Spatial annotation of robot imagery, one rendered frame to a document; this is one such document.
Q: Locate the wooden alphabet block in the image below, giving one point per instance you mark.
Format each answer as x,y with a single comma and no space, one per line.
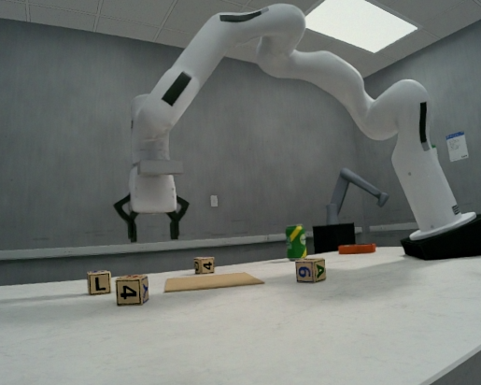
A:
132,290
99,282
310,270

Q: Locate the green soda can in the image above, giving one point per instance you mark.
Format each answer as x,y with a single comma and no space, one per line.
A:
295,238

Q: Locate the tan cardboard block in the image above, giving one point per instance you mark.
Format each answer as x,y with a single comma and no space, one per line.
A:
204,266

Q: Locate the tan square mat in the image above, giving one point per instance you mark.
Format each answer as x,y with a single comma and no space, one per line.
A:
210,282

